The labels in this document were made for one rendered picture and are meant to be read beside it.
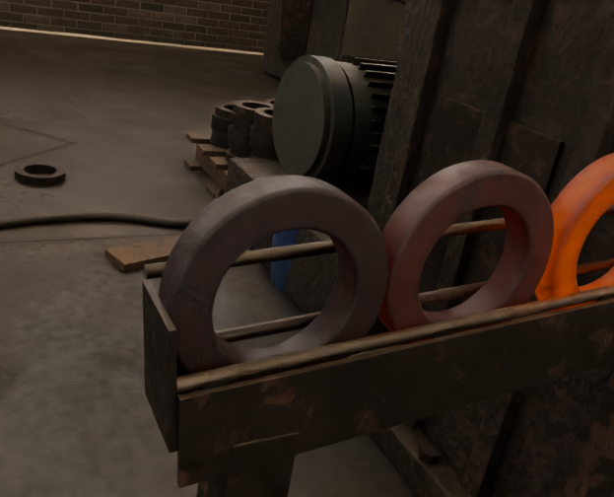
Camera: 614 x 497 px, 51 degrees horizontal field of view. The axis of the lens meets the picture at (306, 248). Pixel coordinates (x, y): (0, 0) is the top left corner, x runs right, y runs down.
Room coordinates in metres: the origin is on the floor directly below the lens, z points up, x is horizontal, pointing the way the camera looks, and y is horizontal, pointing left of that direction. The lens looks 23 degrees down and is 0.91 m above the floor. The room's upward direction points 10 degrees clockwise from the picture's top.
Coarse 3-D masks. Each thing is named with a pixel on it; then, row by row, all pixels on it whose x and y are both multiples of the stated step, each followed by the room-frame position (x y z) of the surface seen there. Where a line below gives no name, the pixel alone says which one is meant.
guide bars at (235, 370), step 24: (600, 288) 0.60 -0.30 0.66; (504, 312) 0.53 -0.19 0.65; (528, 312) 0.55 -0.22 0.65; (384, 336) 0.47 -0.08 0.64; (408, 336) 0.48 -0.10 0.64; (432, 336) 0.49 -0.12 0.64; (264, 360) 0.42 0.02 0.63; (288, 360) 0.42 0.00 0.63; (312, 360) 0.43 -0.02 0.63; (192, 384) 0.38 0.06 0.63; (216, 384) 0.39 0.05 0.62
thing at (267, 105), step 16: (224, 112) 2.71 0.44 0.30; (240, 112) 2.51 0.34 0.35; (256, 112) 2.32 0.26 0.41; (272, 112) 2.41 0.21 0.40; (224, 128) 2.71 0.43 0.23; (240, 128) 2.51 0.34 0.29; (256, 128) 2.31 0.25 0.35; (208, 144) 2.73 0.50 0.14; (224, 144) 2.70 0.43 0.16; (240, 144) 2.49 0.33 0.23; (256, 144) 2.31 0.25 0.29; (272, 144) 2.28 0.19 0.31; (192, 160) 2.86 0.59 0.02; (208, 160) 2.71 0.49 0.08; (224, 160) 2.54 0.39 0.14; (272, 160) 2.29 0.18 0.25; (224, 176) 2.37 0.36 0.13; (208, 192) 2.52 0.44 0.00; (224, 192) 2.50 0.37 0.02
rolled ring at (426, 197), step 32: (480, 160) 0.56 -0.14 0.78; (416, 192) 0.52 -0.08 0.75; (448, 192) 0.51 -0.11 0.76; (480, 192) 0.52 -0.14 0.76; (512, 192) 0.54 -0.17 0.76; (544, 192) 0.56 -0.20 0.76; (416, 224) 0.49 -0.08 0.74; (448, 224) 0.51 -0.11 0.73; (512, 224) 0.57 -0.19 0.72; (544, 224) 0.57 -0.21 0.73; (416, 256) 0.50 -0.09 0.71; (512, 256) 0.58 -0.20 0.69; (544, 256) 0.58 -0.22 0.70; (416, 288) 0.50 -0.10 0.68; (480, 288) 0.58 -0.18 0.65; (512, 288) 0.56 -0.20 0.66; (384, 320) 0.51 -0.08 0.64; (416, 320) 0.51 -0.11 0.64
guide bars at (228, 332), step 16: (608, 208) 0.71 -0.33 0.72; (464, 224) 0.61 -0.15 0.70; (480, 224) 0.62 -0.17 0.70; (496, 224) 0.63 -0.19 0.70; (240, 256) 0.49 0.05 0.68; (256, 256) 0.49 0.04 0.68; (272, 256) 0.50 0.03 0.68; (288, 256) 0.51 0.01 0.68; (304, 256) 0.52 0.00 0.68; (144, 272) 0.45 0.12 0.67; (160, 272) 0.45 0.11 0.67; (448, 288) 0.59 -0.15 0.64; (464, 288) 0.59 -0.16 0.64; (272, 320) 0.49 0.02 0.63; (288, 320) 0.49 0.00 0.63; (304, 320) 0.50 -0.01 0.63; (224, 336) 0.46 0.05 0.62; (240, 336) 0.47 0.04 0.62; (256, 336) 0.48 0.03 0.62
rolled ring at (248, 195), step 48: (240, 192) 0.43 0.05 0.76; (288, 192) 0.43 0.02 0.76; (336, 192) 0.45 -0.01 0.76; (192, 240) 0.41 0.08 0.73; (240, 240) 0.42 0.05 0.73; (336, 240) 0.46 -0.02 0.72; (192, 288) 0.40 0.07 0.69; (336, 288) 0.49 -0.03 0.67; (384, 288) 0.48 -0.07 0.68; (192, 336) 0.40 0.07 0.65; (336, 336) 0.47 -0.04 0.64
